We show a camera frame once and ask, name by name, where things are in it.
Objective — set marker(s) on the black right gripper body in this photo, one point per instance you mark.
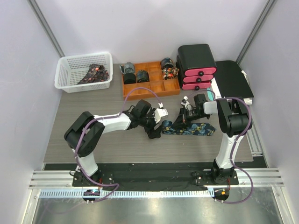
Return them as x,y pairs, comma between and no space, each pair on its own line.
188,116

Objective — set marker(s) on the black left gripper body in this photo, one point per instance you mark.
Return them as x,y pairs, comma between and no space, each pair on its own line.
149,123

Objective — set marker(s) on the blue snail pattern tie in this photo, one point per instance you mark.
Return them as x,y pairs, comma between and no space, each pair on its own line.
195,129

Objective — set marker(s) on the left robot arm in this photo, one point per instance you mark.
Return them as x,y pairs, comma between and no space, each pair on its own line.
84,134

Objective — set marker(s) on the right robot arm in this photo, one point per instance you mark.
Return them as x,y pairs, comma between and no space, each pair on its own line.
235,120

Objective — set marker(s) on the teal round pad packet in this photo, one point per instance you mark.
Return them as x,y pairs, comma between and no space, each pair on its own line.
210,94

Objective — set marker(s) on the white paper box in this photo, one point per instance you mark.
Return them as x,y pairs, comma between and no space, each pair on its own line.
215,89

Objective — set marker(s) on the orange wooden divider tray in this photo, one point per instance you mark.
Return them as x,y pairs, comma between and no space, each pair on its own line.
156,85

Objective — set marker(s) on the black pink drawer unit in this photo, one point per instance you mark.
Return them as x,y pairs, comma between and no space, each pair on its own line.
196,66

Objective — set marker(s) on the dark blue rolled tie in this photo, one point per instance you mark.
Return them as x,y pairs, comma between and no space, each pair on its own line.
142,76

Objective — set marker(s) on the orange floral rolled tie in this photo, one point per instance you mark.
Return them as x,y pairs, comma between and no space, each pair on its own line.
170,73

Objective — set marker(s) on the black rolled tie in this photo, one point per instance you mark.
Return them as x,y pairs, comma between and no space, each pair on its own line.
129,78

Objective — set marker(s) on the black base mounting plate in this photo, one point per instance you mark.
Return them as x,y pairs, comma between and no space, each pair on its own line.
153,176

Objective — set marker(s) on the blue floral rolled tie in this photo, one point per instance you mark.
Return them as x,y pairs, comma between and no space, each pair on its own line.
166,63

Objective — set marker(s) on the grey rolled tie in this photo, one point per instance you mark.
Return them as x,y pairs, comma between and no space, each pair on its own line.
127,68

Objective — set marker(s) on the dark red dotted tie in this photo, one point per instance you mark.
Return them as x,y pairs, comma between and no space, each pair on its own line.
96,73

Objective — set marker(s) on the white plastic basket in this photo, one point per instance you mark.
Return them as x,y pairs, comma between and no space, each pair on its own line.
71,69

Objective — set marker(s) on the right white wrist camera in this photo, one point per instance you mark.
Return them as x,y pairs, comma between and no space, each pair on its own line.
184,102

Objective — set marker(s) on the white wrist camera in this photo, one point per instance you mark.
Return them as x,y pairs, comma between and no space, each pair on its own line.
159,114
184,102

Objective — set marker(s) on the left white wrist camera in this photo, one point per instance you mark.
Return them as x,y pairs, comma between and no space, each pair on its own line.
159,114

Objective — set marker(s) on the aluminium frame rail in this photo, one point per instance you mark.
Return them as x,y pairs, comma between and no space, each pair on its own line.
258,177

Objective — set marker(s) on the white slotted cable duct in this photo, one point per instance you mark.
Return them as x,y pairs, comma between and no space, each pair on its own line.
86,193

